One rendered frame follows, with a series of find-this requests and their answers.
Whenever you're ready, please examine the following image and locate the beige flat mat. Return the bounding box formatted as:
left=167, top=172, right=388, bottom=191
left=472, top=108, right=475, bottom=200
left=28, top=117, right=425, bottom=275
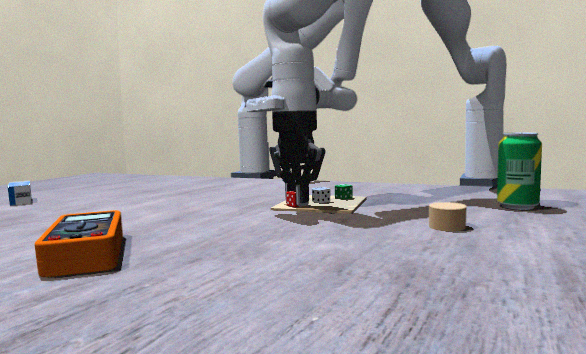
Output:
left=270, top=195, right=366, bottom=214

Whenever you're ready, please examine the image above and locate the tan short cylinder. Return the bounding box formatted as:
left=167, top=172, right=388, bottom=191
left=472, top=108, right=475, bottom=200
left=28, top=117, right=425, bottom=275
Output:
left=429, top=202, right=466, bottom=231

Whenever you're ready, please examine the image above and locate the green die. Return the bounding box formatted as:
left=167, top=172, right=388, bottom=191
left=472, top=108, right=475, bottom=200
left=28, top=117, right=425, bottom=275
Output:
left=335, top=184, right=353, bottom=200

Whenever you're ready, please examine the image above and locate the green soda can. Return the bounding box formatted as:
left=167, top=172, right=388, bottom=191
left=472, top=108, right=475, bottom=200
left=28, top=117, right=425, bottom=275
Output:
left=497, top=133, right=542, bottom=210

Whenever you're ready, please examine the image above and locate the red die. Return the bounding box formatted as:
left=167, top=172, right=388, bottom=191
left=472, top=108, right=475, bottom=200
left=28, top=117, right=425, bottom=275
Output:
left=286, top=190, right=299, bottom=207

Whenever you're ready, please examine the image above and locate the orange digital multimeter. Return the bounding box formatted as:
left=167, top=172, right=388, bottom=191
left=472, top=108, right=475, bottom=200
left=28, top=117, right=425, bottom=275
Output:
left=35, top=211, right=123, bottom=277

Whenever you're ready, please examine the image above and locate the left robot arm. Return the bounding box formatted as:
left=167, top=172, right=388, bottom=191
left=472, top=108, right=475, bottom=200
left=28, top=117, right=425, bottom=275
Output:
left=246, top=0, right=507, bottom=178

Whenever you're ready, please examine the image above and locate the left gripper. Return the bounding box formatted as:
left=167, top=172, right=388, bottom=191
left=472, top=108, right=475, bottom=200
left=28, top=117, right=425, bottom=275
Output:
left=269, top=111, right=325, bottom=207

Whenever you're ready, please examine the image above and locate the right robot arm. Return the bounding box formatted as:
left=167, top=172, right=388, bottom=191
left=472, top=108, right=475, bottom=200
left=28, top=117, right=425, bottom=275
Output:
left=233, top=0, right=373, bottom=173

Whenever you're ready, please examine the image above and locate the white die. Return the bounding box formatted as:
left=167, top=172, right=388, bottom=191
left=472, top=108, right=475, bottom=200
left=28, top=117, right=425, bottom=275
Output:
left=312, top=187, right=331, bottom=203

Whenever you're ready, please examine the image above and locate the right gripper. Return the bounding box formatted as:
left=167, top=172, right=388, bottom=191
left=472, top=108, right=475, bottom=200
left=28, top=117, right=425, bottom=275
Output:
left=263, top=78, right=320, bottom=104

